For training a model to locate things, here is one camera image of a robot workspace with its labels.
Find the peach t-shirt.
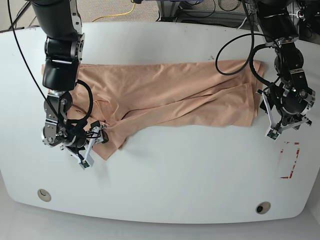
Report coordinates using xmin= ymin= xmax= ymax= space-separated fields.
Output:
xmin=67 ymin=62 xmax=262 ymax=160

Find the aluminium frame stand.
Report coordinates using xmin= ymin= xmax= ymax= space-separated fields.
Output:
xmin=156 ymin=0 xmax=258 ymax=27

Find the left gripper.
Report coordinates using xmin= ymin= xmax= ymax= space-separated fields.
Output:
xmin=257 ymin=88 xmax=312 ymax=134

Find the yellow cable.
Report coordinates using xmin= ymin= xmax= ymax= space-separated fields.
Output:
xmin=91 ymin=2 xmax=137 ymax=23

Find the left table grommet hole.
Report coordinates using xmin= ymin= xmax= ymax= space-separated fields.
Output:
xmin=37 ymin=189 xmax=52 ymax=203

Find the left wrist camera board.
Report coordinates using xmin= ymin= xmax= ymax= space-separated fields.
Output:
xmin=266 ymin=129 xmax=281 ymax=141

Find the right table grommet hole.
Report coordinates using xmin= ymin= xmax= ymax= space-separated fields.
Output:
xmin=255 ymin=201 xmax=271 ymax=215

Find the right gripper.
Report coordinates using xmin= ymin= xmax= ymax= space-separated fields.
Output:
xmin=59 ymin=121 xmax=109 ymax=163

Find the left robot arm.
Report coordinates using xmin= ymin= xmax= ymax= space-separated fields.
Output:
xmin=241 ymin=0 xmax=316 ymax=140

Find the table grommet hole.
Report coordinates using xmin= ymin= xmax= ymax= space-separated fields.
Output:
xmin=37 ymin=189 xmax=52 ymax=203
xmin=255 ymin=201 xmax=271 ymax=215

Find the black floor cable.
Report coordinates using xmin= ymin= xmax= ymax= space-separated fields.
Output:
xmin=7 ymin=0 xmax=38 ymax=30

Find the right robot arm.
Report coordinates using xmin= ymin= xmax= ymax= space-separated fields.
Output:
xmin=31 ymin=0 xmax=109 ymax=169

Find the red tape rectangle marking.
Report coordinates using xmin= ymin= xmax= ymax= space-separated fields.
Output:
xmin=277 ymin=141 xmax=301 ymax=179

